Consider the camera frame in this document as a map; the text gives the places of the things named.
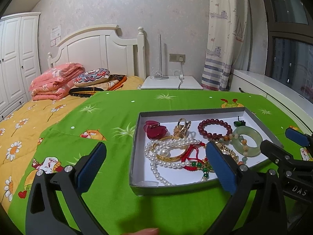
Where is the pale green jade bangle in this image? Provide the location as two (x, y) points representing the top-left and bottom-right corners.
(231, 126), (263, 157)

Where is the multicolour stone bead bracelet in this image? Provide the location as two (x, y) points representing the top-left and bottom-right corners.
(219, 133), (249, 166)

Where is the green glass pendant black cord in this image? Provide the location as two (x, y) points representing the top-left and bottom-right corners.
(233, 116), (246, 128)

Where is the red cord bracelet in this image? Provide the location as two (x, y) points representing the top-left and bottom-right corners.
(180, 141), (208, 172)

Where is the dark red bead bracelet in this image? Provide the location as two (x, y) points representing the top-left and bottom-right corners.
(197, 118), (233, 141)

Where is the gold ring scarf clip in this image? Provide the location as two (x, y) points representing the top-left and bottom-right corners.
(174, 118), (192, 138)

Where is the gold bangle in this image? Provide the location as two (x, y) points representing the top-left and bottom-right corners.
(151, 136), (190, 162)

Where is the white pearl necklace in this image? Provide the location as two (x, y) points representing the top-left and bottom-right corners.
(144, 136), (211, 186)

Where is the red rose brooch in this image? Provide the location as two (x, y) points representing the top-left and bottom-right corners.
(143, 120), (168, 139)

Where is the bare left hand thumb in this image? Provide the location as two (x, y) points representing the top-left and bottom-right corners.
(123, 228), (160, 235)

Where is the white window bench cabinet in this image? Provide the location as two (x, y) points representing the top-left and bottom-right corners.
(229, 70), (312, 134)

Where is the grey shallow box tray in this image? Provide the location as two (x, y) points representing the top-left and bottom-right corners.
(129, 107), (282, 195)

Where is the yellow daisy bedspread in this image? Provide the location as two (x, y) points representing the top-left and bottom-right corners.
(0, 75), (144, 213)

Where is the green cartoon print cloth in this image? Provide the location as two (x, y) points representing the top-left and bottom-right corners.
(7, 89), (313, 235)

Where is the striped ship print curtain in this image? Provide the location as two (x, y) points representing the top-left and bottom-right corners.
(201, 0), (248, 91)

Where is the white desk lamp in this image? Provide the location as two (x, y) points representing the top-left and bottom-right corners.
(153, 34), (169, 80)

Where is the folded pink quilt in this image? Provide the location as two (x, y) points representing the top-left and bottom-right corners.
(29, 63), (85, 101)

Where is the white nightstand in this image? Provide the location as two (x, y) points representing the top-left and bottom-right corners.
(141, 76), (203, 90)

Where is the patterned embroidered pillow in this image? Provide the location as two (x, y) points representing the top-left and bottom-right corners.
(73, 68), (110, 87)

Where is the white bed headboard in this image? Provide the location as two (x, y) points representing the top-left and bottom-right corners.
(47, 24), (146, 80)

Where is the white wardrobe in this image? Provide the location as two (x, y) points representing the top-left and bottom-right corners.
(1, 12), (41, 120)

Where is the white charger with cable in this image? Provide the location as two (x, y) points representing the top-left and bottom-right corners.
(172, 56), (184, 90)

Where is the wall power socket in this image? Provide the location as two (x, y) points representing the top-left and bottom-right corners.
(169, 54), (186, 63)

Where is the paper notice on wall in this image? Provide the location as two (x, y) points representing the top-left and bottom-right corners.
(50, 24), (61, 47)

